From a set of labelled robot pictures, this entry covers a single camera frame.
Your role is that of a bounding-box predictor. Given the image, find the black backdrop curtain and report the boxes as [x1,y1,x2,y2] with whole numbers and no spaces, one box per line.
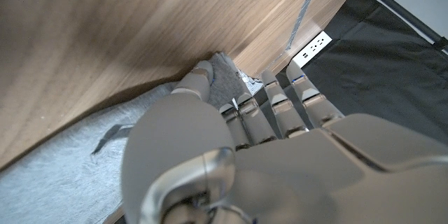
[258,0,448,144]

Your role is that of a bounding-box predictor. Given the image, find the grey shorts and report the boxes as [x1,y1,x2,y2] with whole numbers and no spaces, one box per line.
[0,51,265,224]

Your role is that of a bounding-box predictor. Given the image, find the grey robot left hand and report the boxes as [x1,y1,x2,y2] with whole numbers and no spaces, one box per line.
[120,59,448,224]

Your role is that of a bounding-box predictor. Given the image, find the grey tape strip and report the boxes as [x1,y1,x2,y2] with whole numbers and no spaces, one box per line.
[285,0,326,52]

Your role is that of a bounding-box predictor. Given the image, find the white power strip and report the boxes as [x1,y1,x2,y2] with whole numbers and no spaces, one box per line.
[292,30,333,69]

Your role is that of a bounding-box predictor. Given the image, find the black backdrop stand pole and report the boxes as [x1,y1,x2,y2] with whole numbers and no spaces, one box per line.
[358,0,448,52]

